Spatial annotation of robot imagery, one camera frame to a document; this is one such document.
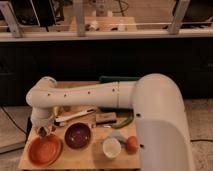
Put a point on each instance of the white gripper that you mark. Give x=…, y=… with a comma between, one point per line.
x=42, y=118

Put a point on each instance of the dark purple grapes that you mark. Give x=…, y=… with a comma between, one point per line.
x=42, y=132

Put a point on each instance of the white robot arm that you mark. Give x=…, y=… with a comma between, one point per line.
x=157, y=104

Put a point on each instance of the orange-red bowl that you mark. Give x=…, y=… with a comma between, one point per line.
x=42, y=152

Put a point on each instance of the dark maroon bowl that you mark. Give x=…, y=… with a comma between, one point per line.
x=78, y=136

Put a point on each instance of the white brush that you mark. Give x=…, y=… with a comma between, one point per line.
x=60, y=120

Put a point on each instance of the metal cup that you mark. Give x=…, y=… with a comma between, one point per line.
x=66, y=108

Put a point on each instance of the wooden table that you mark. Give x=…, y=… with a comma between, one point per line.
x=86, y=160

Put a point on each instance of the wooden block brush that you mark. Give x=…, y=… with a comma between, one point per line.
x=104, y=119

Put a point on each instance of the green tray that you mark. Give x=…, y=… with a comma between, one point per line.
x=108, y=79

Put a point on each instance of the light blue cloth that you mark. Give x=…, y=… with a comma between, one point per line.
x=117, y=135

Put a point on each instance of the white cup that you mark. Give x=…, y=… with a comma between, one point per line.
x=111, y=148

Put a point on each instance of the orange fruit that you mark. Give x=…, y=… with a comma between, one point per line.
x=132, y=144

